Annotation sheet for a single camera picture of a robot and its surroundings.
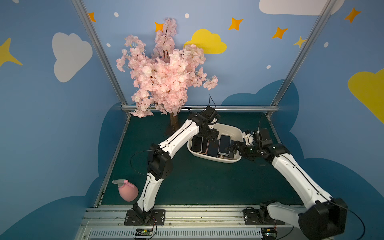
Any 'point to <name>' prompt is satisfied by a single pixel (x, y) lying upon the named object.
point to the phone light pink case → (212, 148)
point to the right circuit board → (268, 233)
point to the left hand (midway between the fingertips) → (211, 134)
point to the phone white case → (224, 142)
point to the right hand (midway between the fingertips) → (235, 149)
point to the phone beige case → (231, 155)
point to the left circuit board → (143, 232)
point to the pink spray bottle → (128, 192)
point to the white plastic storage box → (234, 132)
